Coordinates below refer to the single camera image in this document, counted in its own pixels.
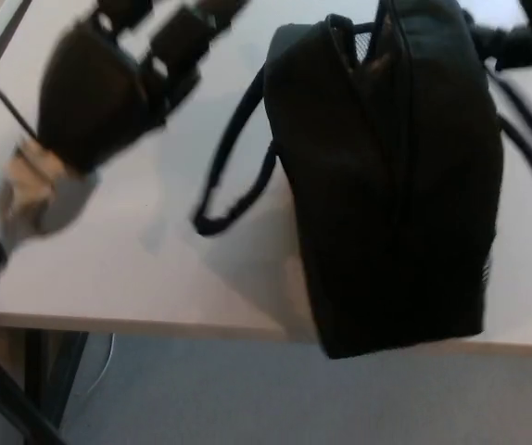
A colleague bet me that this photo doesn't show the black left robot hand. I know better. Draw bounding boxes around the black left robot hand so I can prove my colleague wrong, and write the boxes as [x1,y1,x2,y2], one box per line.
[35,0,254,175]

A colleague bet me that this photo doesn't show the black fabric lunch bag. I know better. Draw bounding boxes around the black fabric lunch bag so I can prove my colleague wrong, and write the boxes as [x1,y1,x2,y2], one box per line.
[193,0,532,361]

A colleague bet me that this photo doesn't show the black diagonal bar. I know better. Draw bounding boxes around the black diagonal bar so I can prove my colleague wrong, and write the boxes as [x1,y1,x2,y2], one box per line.
[0,356,64,445]

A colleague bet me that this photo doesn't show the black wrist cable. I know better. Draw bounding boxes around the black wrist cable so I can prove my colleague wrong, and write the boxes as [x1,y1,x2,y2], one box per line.
[0,79,41,141]

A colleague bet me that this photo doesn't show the thin white floor cable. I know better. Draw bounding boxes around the thin white floor cable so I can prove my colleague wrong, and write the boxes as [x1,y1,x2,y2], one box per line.
[84,332,116,398]

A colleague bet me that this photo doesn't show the black desk frame leg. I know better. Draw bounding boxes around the black desk frame leg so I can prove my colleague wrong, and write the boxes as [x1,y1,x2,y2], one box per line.
[23,326,92,445]

